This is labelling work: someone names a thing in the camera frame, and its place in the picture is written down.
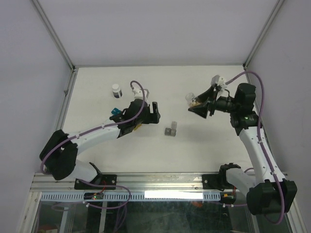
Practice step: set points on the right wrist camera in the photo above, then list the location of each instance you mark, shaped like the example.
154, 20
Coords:
218, 83

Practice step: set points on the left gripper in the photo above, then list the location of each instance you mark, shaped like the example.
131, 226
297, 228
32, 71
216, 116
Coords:
152, 118

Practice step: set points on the left aluminium frame post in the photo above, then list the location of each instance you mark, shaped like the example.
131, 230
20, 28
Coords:
52, 33

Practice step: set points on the white cap pill bottle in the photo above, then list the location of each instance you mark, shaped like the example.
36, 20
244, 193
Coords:
116, 90

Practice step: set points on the aluminium frame post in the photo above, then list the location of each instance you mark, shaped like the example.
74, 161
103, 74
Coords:
264, 31
52, 33

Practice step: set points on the right aluminium frame post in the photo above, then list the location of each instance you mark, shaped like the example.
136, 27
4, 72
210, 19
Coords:
264, 31

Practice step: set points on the blue pill box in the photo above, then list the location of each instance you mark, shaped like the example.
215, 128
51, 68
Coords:
115, 111

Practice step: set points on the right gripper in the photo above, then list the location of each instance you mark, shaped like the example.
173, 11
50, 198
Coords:
209, 94

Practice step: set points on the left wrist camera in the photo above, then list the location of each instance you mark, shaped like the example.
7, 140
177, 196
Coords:
140, 94

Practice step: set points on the white slotted cable duct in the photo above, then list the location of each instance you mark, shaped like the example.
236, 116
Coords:
134, 196

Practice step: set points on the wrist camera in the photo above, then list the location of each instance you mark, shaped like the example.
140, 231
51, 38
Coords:
140, 94
218, 83

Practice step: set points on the grey pill box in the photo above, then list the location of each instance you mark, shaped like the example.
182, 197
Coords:
172, 130

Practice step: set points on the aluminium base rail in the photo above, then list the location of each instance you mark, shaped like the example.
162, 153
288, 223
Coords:
136, 182

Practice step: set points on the yellow pill box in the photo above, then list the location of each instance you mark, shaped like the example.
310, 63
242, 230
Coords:
138, 126

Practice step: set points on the clear bottle with orange pills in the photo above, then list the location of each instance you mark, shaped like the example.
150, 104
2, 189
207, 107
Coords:
192, 100

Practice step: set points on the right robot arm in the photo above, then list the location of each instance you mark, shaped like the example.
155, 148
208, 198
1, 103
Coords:
268, 192

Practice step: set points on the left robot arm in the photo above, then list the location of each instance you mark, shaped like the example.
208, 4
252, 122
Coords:
59, 156

